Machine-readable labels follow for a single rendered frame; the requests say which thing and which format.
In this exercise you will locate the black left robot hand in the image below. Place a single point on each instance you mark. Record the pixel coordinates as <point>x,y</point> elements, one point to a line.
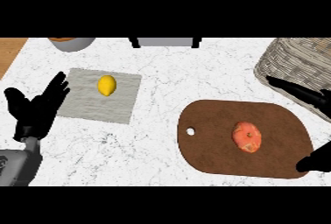
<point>35,108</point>

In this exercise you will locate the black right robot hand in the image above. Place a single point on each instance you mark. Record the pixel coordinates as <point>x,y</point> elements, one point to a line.
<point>301,92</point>

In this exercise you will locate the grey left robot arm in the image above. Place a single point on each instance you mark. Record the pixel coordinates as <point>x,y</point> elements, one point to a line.
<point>19,166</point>

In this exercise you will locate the wicker basket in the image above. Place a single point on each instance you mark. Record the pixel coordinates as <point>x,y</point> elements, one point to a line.
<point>297,64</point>

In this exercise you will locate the orange squash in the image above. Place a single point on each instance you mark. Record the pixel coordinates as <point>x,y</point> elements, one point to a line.
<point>247,137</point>

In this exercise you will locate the wooden board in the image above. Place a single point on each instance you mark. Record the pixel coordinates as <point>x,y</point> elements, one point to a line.
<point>9,52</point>

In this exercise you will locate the brown cutting board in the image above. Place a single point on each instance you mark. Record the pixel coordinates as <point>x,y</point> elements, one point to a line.
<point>223,145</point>

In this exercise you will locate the grey placemat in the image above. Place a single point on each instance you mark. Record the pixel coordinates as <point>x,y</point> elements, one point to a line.
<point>99,96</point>

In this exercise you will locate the yellow lemon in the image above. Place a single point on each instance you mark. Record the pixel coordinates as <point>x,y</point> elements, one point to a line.
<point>106,85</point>

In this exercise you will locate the grey bowl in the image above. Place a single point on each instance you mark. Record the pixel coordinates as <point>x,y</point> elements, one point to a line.
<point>71,44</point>

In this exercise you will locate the grey appliance with black legs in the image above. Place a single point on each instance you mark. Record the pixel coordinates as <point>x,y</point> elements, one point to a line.
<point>165,41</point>

